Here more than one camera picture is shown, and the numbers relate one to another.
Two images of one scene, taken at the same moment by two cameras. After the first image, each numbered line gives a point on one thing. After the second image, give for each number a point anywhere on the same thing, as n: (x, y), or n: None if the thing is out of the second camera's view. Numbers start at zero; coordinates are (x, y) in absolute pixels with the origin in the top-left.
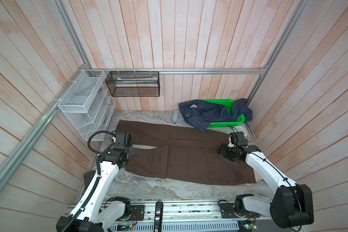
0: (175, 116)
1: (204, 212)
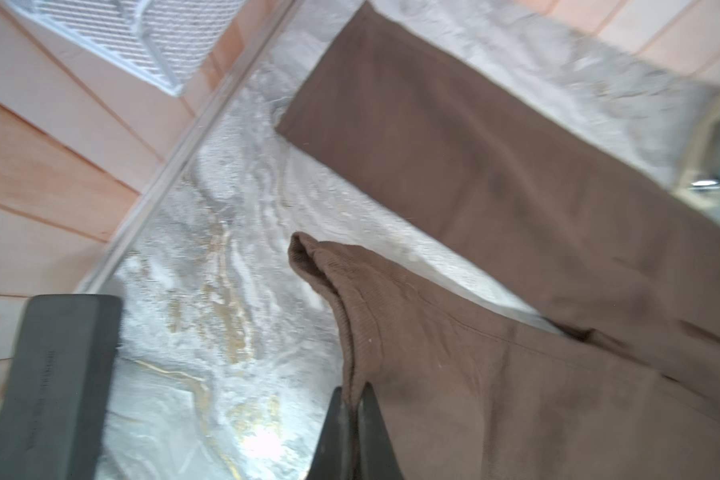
0: (713, 178)
1: None
